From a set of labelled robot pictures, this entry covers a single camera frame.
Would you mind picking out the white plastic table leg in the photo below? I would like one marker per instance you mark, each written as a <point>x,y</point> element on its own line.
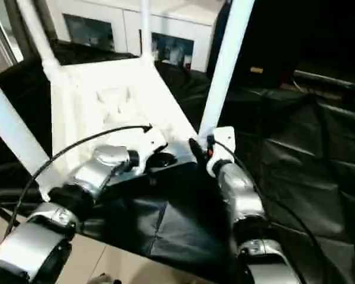
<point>146,29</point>
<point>38,32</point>
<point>12,124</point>
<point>225,59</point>

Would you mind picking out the white plastic table top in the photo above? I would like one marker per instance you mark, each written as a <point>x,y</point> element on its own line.
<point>62,103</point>

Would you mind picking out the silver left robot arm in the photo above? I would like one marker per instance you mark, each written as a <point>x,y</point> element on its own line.
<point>91,174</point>

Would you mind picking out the black mat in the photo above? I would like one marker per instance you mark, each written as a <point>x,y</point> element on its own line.
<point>298,133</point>

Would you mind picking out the black box with gold label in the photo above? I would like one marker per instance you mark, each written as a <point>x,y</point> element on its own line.
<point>263,35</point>

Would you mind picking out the dark left robot foot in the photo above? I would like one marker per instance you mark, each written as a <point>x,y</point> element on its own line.
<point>103,279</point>

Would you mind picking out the white cabinet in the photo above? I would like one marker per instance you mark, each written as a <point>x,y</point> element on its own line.
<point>121,29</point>

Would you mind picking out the black rod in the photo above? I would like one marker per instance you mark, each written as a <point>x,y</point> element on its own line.
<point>328,79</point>

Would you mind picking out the black stand foot bar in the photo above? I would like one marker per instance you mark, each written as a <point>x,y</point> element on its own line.
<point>1,215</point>

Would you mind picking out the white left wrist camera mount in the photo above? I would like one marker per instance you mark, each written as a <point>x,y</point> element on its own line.
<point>152,143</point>

